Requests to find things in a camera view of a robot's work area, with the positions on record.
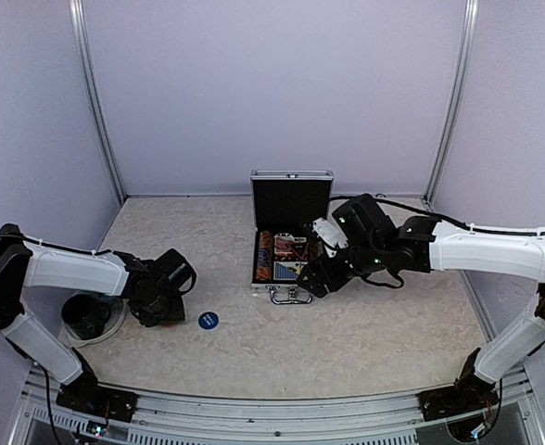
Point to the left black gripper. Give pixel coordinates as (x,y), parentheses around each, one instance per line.
(176,315)

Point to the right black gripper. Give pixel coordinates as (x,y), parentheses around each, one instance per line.
(312,270)

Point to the blue playing card deck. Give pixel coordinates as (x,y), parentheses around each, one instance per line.
(287,270)

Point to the red triangular dealer button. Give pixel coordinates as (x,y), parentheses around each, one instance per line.
(299,249)

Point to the red playing card deck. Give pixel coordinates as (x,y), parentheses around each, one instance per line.
(282,245)

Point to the blue small blind button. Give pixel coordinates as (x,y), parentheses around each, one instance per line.
(208,320)

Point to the aluminium poker case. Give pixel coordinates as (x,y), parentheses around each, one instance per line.
(287,202)

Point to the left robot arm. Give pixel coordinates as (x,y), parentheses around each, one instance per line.
(153,289)

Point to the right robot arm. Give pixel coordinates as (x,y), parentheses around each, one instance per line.
(362,240)

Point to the right chip row in case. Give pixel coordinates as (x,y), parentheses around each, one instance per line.
(315,249)

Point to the chip row in case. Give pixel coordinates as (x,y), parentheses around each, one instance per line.
(315,249)
(264,261)

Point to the clear round tray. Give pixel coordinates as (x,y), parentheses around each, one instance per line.
(117,315)

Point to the left chip row in case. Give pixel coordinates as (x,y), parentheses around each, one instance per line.
(264,261)

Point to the black mug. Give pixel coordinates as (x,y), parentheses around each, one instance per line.
(85,315)

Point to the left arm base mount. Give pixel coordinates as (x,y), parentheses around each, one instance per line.
(86,395)

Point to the right rear aluminium post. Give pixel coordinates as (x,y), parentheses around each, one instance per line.
(455,100)

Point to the aluminium post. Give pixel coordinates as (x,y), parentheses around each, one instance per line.
(78,23)
(455,100)

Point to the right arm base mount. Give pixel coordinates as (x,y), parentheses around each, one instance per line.
(468,393)

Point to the front aluminium frame rail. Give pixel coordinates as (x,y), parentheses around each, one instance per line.
(167,418)

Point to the left rear aluminium post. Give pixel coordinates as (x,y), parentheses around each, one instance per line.
(78,23)

